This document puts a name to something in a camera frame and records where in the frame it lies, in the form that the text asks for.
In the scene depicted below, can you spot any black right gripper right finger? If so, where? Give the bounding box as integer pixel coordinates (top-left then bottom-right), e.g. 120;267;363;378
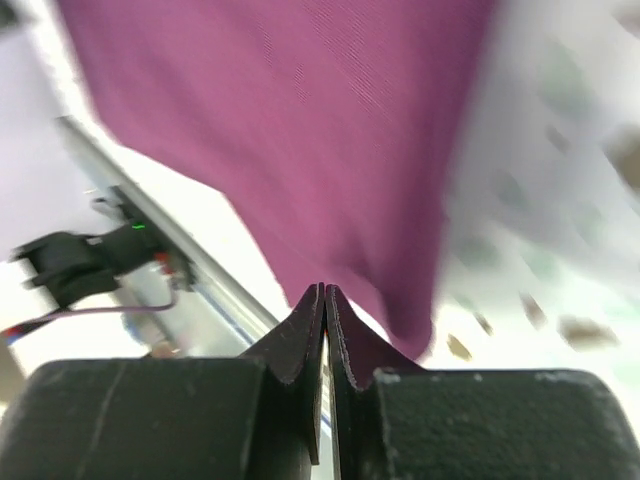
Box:
325;285;639;479

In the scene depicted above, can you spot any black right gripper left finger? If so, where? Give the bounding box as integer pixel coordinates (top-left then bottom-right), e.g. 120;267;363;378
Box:
1;284;325;480

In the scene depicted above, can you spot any purple cloth mat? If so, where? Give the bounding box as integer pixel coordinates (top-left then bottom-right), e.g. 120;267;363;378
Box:
58;1;497;359

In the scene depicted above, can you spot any aluminium frame rail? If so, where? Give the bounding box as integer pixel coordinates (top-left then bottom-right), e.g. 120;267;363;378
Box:
57;117;279;344

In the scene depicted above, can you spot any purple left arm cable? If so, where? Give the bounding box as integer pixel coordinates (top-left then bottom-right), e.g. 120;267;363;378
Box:
0;284;181;341

